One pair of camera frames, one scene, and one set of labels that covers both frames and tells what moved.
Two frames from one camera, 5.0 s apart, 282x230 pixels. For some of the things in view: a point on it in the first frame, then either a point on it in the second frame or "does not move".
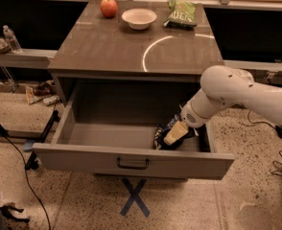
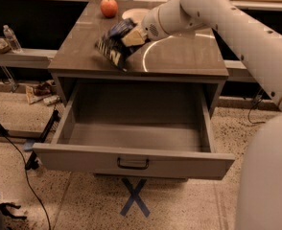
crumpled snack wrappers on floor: x=41 y=93 does not move
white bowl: x=139 y=18 does not move
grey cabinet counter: x=135 y=44 does not move
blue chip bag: x=161 y=131 → x=110 y=45
